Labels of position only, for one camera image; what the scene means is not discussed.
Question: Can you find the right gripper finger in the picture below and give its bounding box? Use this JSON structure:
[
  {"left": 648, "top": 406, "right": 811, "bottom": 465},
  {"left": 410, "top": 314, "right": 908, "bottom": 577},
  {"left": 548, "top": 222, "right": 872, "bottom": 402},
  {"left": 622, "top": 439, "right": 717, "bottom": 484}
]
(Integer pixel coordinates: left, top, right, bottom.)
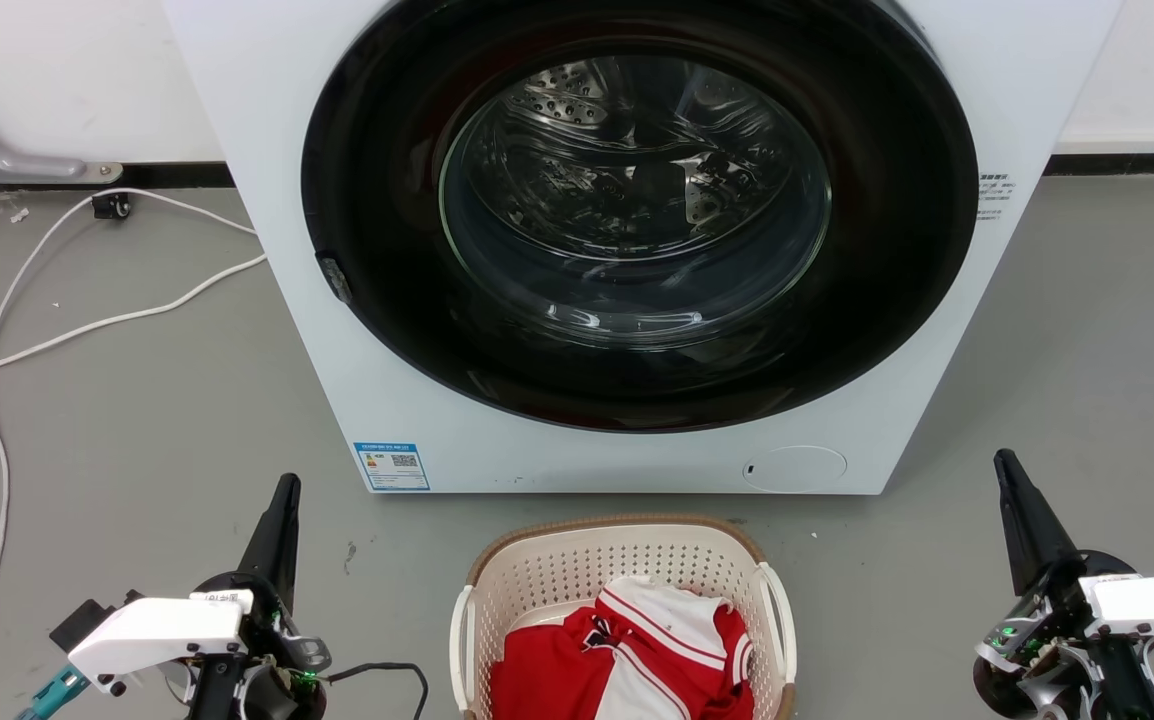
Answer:
[
  {"left": 1003, "top": 449, "right": 1079, "bottom": 583},
  {"left": 994, "top": 450, "right": 1040, "bottom": 598}
]

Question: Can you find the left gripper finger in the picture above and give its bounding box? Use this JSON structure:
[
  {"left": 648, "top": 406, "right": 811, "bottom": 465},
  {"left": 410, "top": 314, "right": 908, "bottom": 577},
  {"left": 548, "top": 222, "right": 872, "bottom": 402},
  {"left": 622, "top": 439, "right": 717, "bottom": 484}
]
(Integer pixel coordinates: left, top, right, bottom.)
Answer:
[
  {"left": 277, "top": 474, "right": 301, "bottom": 613},
  {"left": 236, "top": 474, "right": 292, "bottom": 595}
]

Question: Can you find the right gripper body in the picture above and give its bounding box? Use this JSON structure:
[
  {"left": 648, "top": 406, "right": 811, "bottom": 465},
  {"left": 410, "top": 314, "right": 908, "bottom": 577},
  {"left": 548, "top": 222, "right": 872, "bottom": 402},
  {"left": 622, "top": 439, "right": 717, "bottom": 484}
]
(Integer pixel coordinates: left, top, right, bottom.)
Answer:
[{"left": 971, "top": 549, "right": 1154, "bottom": 720}]

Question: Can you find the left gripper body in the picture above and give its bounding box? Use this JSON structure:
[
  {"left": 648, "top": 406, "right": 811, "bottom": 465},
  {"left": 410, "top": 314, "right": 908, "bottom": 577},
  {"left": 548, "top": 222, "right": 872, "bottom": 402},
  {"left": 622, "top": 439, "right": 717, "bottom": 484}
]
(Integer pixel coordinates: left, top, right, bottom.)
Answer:
[{"left": 165, "top": 570, "right": 333, "bottom": 720}]

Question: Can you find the beige perforated laundry basket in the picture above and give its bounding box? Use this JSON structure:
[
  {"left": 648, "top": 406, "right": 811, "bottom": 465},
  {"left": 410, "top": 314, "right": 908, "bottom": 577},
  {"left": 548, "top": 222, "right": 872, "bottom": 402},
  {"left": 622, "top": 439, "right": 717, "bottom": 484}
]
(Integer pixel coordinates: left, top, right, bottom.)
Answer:
[{"left": 449, "top": 514, "right": 798, "bottom": 720}]

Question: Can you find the blue energy label sticker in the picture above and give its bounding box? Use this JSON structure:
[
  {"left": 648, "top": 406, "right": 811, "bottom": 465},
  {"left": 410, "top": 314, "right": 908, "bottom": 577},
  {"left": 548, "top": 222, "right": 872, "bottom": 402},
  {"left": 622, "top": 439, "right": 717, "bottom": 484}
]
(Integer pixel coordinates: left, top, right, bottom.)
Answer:
[{"left": 354, "top": 442, "right": 431, "bottom": 492}]

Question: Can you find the black box behind left gripper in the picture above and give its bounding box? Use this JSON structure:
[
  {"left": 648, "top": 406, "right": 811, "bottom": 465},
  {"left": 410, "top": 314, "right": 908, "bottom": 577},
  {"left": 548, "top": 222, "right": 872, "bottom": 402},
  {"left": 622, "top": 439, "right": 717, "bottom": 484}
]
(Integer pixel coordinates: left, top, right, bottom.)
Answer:
[{"left": 49, "top": 590, "right": 145, "bottom": 653}]

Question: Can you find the round white filter cover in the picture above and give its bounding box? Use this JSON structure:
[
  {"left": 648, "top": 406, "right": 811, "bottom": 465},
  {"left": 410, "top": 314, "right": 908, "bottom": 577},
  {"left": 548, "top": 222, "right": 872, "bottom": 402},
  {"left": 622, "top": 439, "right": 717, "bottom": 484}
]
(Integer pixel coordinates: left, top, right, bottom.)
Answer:
[{"left": 743, "top": 446, "right": 848, "bottom": 493}]

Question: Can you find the black round washer door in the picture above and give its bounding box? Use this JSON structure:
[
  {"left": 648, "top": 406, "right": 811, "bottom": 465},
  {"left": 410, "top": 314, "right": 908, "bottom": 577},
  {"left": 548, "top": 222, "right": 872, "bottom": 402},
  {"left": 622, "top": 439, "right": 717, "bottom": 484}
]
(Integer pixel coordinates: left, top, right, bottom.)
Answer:
[{"left": 301, "top": 0, "right": 980, "bottom": 434}]

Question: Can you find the red and white garment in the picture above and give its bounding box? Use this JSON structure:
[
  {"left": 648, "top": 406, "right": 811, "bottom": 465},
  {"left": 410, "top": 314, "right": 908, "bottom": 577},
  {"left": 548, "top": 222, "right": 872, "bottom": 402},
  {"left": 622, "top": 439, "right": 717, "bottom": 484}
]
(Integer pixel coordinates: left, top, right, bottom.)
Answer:
[{"left": 490, "top": 575, "right": 756, "bottom": 720}]

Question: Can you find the small printed text label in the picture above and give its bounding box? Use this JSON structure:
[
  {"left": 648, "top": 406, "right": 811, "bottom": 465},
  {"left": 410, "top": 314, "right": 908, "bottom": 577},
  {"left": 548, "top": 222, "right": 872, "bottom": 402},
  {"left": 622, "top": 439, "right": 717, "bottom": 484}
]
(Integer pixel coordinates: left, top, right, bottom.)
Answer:
[{"left": 975, "top": 172, "right": 1016, "bottom": 223}]

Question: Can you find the white front-load washing machine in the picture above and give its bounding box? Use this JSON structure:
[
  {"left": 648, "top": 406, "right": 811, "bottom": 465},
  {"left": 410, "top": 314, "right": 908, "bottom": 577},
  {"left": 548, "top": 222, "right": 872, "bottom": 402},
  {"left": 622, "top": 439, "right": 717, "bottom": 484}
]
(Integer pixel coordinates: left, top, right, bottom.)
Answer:
[{"left": 161, "top": 0, "right": 1124, "bottom": 496}]

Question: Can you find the steel washer drum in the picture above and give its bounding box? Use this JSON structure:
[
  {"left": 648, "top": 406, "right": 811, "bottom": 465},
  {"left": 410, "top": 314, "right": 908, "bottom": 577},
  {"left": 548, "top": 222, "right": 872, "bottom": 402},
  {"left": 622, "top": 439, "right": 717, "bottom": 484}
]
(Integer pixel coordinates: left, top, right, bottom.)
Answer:
[{"left": 440, "top": 55, "right": 832, "bottom": 349}]

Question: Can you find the grey wall pipe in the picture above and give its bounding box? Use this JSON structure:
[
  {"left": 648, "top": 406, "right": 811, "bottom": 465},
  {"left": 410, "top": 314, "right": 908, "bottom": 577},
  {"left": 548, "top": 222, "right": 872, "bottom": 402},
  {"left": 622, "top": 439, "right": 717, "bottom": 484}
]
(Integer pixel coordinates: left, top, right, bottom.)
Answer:
[{"left": 0, "top": 68, "right": 124, "bottom": 186}]

